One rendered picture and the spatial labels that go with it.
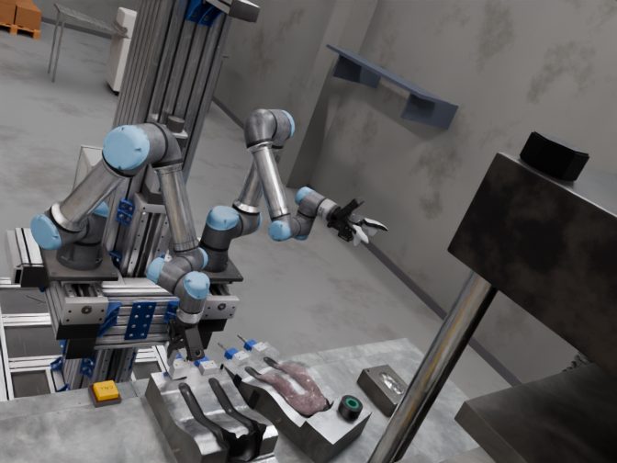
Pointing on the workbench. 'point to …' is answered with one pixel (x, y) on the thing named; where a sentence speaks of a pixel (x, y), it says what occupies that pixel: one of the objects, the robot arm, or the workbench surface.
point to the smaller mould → (383, 387)
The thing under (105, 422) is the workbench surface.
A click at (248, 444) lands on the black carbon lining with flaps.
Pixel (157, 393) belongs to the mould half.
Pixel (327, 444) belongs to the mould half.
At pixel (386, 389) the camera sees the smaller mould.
